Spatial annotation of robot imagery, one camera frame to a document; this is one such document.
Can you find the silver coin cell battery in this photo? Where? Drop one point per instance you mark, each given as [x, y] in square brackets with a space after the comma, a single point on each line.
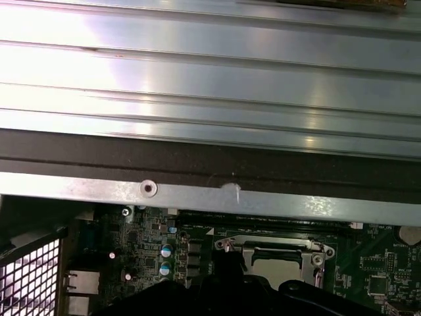
[409, 235]

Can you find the silver rear port block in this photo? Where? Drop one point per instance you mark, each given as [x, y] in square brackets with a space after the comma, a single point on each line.
[82, 281]

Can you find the green motherboard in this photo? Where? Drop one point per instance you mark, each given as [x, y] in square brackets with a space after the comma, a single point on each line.
[131, 243]

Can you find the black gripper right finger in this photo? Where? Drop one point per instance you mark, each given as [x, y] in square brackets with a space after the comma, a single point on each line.
[263, 299]

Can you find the blue rear port connector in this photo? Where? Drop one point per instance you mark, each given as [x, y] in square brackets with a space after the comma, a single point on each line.
[87, 238]

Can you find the silver motherboard screw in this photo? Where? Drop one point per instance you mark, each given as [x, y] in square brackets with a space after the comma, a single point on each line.
[125, 211]

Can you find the black PC case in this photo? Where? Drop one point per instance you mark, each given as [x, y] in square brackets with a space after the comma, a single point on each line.
[197, 158]

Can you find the silver CPU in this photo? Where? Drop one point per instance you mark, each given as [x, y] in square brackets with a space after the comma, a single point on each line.
[279, 271]

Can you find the CPU socket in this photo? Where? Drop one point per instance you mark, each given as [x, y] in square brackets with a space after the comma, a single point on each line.
[330, 252]

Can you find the metal socket cover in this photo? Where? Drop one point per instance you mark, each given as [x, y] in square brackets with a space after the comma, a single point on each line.
[307, 266]

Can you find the black RAM slot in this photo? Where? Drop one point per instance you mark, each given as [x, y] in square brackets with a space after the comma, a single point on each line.
[263, 227]
[263, 220]

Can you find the metal locking lever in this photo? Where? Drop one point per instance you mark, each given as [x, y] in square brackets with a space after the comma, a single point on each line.
[319, 276]
[223, 247]

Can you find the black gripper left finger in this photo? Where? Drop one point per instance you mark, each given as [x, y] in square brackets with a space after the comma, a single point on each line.
[197, 299]

